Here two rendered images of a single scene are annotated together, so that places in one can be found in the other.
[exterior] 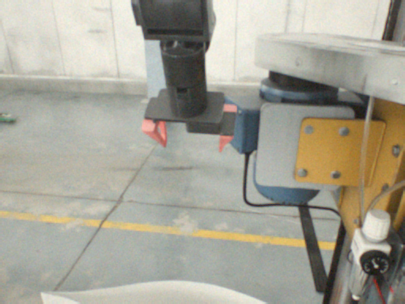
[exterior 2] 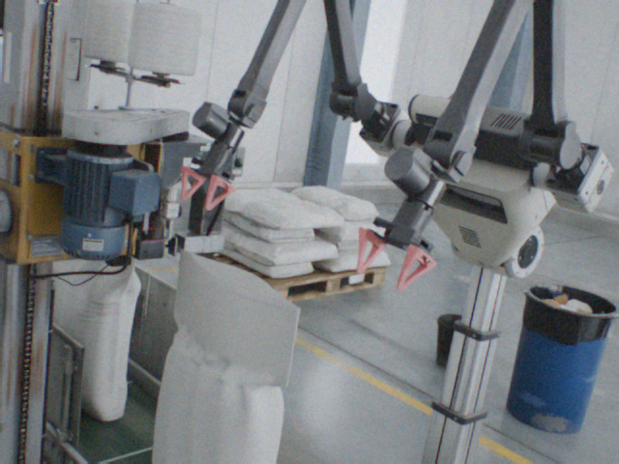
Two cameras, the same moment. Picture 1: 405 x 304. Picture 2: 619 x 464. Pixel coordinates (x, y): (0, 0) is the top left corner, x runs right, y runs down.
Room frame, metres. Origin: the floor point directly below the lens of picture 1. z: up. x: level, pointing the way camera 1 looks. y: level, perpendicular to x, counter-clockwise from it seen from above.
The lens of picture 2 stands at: (1.68, 1.21, 1.62)
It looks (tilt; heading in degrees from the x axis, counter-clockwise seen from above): 13 degrees down; 216
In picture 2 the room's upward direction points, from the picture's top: 9 degrees clockwise
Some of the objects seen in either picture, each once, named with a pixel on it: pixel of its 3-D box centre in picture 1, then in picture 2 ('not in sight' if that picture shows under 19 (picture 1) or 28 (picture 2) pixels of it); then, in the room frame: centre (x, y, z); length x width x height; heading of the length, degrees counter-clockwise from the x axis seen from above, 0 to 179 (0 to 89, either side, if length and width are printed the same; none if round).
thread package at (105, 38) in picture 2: not in sight; (110, 30); (0.44, -0.43, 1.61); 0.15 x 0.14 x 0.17; 82
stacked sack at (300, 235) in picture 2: not in sight; (267, 223); (-2.20, -1.99, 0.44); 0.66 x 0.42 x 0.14; 76
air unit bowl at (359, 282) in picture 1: (361, 277); (167, 229); (0.35, -0.24, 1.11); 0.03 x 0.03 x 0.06
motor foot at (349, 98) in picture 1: (334, 107); (68, 168); (0.65, -0.28, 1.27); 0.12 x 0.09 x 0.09; 172
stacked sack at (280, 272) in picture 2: not in sight; (263, 256); (-2.19, -1.97, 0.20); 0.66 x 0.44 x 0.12; 82
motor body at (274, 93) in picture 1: (291, 140); (96, 204); (0.63, -0.19, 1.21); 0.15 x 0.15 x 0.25
